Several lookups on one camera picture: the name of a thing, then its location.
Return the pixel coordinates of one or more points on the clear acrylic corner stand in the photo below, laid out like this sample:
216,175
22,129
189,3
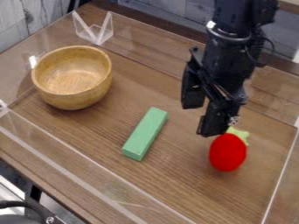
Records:
96,34

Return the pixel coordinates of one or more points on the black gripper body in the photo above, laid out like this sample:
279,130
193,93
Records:
225,65

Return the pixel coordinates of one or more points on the green rectangular block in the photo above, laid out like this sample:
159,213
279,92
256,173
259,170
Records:
144,134

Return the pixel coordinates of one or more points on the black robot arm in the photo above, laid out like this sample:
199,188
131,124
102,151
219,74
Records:
244,15

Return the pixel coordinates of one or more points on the wooden bowl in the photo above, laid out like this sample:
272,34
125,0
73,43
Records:
72,76

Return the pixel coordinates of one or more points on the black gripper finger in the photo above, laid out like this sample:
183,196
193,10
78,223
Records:
221,114
192,92

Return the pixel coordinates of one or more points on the black metal table frame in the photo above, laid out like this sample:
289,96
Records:
20,207

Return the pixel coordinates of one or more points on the red plush strawberry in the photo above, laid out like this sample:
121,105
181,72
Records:
228,150

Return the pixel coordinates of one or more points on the clear acrylic front barrier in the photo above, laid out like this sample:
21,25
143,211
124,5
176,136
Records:
84,186

